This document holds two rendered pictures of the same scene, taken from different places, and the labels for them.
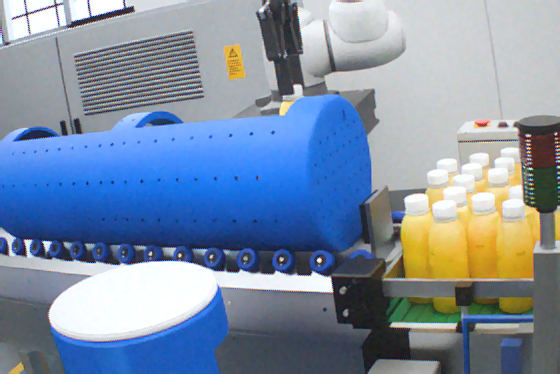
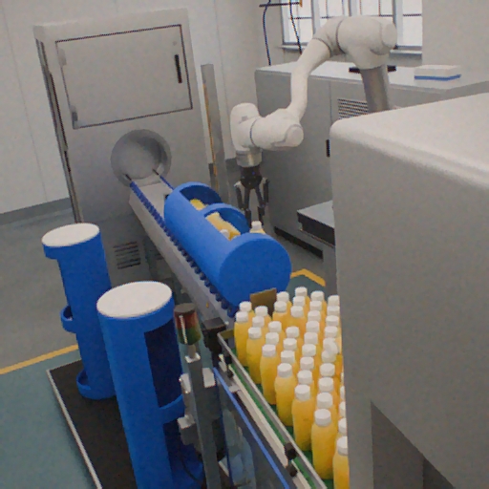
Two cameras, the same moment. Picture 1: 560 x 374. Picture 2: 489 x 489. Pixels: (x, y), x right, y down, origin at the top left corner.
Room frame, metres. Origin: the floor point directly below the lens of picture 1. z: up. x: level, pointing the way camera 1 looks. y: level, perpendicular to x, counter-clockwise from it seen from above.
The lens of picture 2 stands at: (-0.23, -1.51, 2.05)
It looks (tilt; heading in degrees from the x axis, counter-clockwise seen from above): 22 degrees down; 43
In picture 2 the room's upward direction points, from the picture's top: 7 degrees counter-clockwise
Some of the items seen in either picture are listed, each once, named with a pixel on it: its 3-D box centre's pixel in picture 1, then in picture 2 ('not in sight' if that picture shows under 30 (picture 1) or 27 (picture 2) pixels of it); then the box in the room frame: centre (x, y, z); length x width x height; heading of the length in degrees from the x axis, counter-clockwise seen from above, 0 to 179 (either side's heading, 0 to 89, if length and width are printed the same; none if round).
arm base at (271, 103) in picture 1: (292, 95); not in sight; (2.08, -0.08, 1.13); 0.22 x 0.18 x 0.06; 67
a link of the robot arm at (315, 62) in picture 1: (294, 45); not in sight; (2.07, -0.11, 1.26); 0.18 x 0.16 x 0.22; 83
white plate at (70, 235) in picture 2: not in sight; (71, 234); (1.37, 1.12, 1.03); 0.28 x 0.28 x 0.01
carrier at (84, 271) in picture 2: not in sight; (89, 313); (1.37, 1.12, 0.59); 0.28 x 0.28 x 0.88
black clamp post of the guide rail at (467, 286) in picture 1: (465, 306); (227, 364); (0.99, -0.25, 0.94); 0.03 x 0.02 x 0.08; 60
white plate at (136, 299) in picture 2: (130, 298); (134, 298); (1.05, 0.26, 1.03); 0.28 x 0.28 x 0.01
